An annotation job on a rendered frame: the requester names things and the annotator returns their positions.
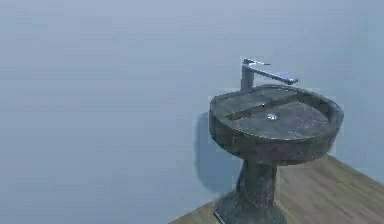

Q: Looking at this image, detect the grey metal faucet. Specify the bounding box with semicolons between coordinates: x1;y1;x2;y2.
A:
240;57;299;95

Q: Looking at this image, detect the dark stone pedestal sink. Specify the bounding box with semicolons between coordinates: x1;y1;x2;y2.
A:
208;83;345;224

